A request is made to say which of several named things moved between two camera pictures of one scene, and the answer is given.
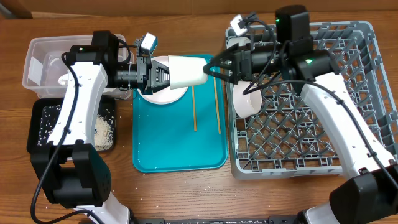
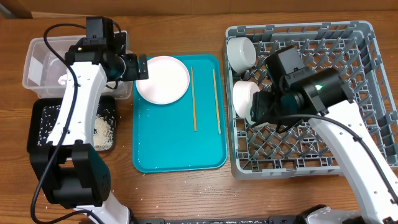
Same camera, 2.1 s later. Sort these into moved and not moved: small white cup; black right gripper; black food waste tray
Moved: black right gripper; small white cup
Not moved: black food waste tray
